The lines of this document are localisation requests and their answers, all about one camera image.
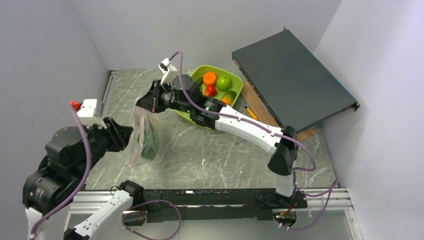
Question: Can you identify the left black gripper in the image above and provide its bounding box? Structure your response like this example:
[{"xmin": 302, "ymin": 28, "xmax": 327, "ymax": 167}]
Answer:
[{"xmin": 73, "ymin": 115, "xmax": 135, "ymax": 178}]

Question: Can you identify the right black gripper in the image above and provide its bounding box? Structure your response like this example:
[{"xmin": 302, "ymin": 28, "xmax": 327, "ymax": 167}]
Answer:
[{"xmin": 136, "ymin": 79, "xmax": 193, "ymax": 114}]

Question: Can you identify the clear zip top bag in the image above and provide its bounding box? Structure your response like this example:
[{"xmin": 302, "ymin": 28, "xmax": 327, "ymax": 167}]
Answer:
[{"xmin": 128, "ymin": 105, "xmax": 160, "ymax": 168}]

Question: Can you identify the white green toy leek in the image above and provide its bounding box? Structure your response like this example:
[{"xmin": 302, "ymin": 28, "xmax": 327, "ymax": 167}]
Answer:
[{"xmin": 141, "ymin": 115, "xmax": 160, "ymax": 152}]

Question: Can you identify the purple toy eggplant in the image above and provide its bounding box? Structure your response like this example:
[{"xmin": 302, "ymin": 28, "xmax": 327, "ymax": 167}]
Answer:
[{"xmin": 140, "ymin": 141, "xmax": 158, "ymax": 161}]

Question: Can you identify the orange toy fruit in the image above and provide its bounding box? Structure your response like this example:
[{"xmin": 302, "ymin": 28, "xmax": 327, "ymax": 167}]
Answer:
[{"xmin": 202, "ymin": 72, "xmax": 218, "ymax": 86}]

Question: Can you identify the green toy apple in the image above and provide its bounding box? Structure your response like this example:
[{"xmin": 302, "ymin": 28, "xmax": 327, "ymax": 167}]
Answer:
[{"xmin": 216, "ymin": 75, "xmax": 232, "ymax": 91}]

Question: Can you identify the yellow green toy mango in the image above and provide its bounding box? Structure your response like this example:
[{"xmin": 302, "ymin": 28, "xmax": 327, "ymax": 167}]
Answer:
[{"xmin": 221, "ymin": 90, "xmax": 237, "ymax": 106}]

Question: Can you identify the green plastic tray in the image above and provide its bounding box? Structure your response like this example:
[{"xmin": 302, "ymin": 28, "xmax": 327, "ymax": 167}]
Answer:
[{"xmin": 174, "ymin": 64, "xmax": 244, "ymax": 131}]

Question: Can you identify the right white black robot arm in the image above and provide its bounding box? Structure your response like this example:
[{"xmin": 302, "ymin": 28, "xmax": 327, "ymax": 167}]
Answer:
[{"xmin": 135, "ymin": 74, "xmax": 299, "ymax": 208}]

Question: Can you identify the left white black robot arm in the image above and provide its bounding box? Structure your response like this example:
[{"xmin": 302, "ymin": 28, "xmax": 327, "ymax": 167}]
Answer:
[{"xmin": 22, "ymin": 117, "xmax": 145, "ymax": 240}]

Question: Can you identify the red toy pepper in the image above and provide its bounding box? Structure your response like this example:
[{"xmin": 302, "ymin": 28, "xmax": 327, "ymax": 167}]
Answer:
[{"xmin": 203, "ymin": 85, "xmax": 218, "ymax": 97}]

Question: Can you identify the brown wooden board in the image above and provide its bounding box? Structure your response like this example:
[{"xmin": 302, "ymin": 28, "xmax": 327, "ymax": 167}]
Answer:
[{"xmin": 241, "ymin": 81, "xmax": 317, "ymax": 142}]

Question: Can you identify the dark rack server chassis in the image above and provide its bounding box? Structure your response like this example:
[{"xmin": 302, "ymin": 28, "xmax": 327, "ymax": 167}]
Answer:
[{"xmin": 231, "ymin": 28, "xmax": 360, "ymax": 133}]

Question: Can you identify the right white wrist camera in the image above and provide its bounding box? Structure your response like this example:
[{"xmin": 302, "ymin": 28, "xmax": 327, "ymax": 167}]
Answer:
[{"xmin": 158, "ymin": 58, "xmax": 178, "ymax": 87}]

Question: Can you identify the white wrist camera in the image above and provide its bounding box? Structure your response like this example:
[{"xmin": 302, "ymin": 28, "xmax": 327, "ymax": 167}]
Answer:
[
  {"xmin": 69, "ymin": 98, "xmax": 107, "ymax": 129},
  {"xmin": 158, "ymin": 58, "xmax": 178, "ymax": 87}
]

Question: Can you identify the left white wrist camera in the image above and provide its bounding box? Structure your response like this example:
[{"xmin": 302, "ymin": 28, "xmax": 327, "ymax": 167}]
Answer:
[{"xmin": 69, "ymin": 98, "xmax": 107, "ymax": 129}]

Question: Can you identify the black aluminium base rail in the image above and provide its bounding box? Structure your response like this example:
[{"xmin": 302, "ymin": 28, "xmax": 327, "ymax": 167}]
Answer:
[{"xmin": 67, "ymin": 188, "xmax": 354, "ymax": 229}]

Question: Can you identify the yellow handled screwdriver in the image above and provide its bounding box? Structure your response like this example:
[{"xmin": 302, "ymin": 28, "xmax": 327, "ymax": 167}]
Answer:
[{"xmin": 244, "ymin": 105, "xmax": 258, "ymax": 120}]

